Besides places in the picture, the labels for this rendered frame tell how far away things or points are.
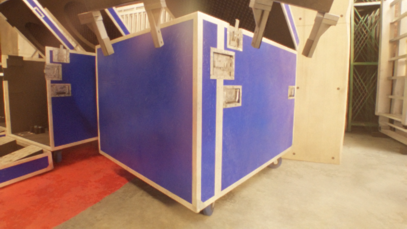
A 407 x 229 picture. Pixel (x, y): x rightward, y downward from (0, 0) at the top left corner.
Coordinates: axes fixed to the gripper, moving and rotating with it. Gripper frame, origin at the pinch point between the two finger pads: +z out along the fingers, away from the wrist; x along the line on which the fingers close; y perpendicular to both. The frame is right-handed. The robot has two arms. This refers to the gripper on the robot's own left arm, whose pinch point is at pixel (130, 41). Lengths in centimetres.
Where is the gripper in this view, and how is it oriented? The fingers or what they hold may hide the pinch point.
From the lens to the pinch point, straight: 51.7
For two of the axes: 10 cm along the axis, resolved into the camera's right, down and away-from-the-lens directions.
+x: -9.8, 0.9, 1.9
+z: 1.7, 8.7, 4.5
